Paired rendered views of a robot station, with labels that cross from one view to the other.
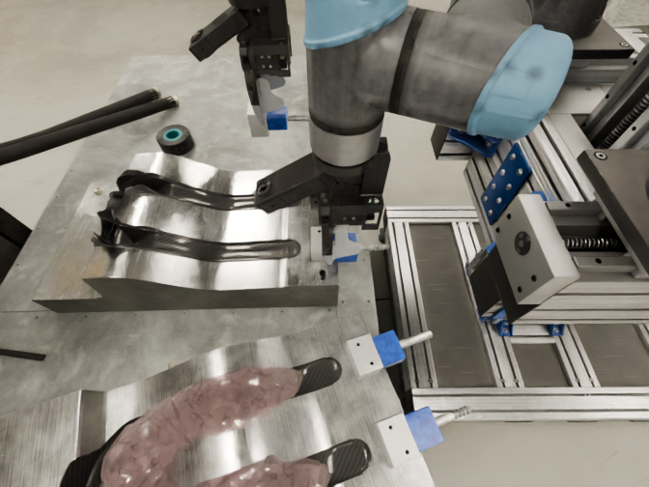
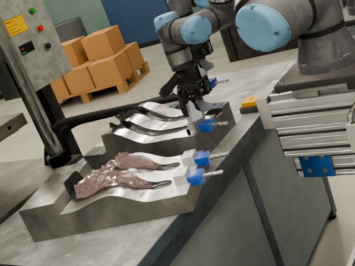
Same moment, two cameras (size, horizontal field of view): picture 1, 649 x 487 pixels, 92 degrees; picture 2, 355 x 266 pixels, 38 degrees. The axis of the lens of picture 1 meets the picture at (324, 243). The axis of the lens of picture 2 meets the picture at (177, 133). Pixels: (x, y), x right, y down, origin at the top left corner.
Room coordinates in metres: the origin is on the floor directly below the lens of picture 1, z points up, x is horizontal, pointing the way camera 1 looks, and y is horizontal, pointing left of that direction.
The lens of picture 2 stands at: (-0.98, -0.93, 1.44)
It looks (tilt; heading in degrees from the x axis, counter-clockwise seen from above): 19 degrees down; 39
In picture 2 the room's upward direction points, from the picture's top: 21 degrees counter-clockwise
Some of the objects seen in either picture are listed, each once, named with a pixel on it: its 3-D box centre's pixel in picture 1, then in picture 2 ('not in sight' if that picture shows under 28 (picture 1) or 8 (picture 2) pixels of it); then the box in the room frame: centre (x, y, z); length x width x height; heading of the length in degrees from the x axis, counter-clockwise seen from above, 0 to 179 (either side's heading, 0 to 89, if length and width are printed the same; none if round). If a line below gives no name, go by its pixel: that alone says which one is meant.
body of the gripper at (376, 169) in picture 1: (347, 184); (190, 81); (0.28, -0.03, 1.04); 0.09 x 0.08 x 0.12; 92
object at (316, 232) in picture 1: (350, 247); (209, 124); (0.28, -0.04, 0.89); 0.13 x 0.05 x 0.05; 91
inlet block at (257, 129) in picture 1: (282, 118); (212, 83); (0.57, 0.09, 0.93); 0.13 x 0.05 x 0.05; 92
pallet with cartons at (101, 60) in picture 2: not in sight; (90, 65); (3.88, 3.97, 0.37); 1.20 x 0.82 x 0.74; 102
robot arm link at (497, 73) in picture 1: (474, 68); (195, 28); (0.26, -0.12, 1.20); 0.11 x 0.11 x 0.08; 68
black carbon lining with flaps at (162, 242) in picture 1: (197, 216); (151, 119); (0.32, 0.21, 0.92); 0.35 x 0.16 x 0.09; 92
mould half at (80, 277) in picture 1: (199, 228); (154, 131); (0.33, 0.23, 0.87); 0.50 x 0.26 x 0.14; 92
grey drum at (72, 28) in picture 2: not in sight; (74, 47); (5.19, 5.46, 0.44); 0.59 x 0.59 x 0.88
